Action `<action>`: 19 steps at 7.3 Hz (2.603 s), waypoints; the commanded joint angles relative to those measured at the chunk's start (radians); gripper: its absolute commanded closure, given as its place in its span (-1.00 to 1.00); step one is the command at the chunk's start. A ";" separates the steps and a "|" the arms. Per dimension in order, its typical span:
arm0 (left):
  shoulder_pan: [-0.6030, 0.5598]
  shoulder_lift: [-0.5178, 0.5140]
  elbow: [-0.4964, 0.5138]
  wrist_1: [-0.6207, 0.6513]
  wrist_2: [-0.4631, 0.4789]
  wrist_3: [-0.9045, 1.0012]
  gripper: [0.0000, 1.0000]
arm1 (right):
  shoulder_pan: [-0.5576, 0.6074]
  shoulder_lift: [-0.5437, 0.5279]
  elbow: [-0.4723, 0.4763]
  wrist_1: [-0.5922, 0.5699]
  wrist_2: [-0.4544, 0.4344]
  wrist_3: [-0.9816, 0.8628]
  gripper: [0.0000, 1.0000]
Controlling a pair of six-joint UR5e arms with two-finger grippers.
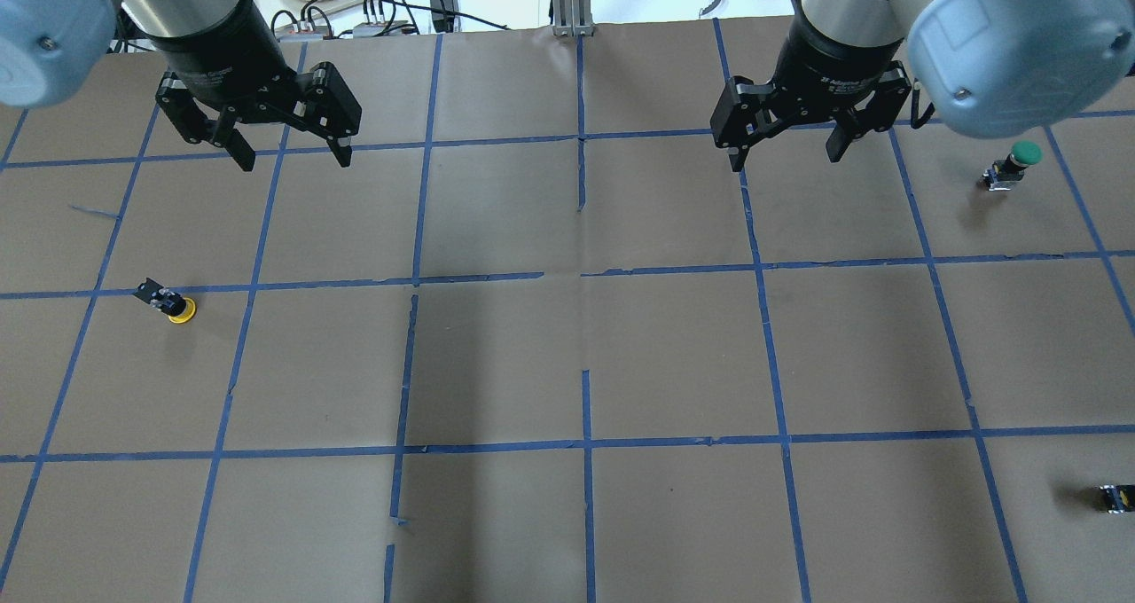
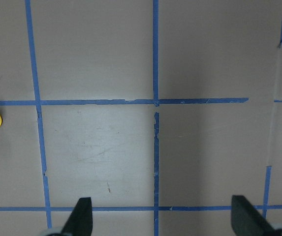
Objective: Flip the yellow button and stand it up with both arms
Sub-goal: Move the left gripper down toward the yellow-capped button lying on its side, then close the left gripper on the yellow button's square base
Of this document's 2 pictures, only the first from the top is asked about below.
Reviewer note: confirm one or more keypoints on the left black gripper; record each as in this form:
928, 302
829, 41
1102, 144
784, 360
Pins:
220, 58

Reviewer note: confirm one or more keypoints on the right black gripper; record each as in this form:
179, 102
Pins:
833, 64

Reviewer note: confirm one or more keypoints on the yellow push button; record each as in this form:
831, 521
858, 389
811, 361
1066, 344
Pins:
178, 309

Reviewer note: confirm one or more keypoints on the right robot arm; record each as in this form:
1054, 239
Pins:
990, 68

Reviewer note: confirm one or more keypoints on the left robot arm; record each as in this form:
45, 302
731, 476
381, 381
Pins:
50, 46

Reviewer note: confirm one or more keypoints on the green push button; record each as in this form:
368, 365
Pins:
1003, 175

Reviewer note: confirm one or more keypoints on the black power adapter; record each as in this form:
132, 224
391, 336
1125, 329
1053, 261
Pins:
444, 15

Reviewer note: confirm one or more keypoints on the small black contact block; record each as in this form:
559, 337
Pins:
1117, 498

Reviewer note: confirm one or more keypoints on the aluminium frame post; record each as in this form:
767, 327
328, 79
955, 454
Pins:
571, 18

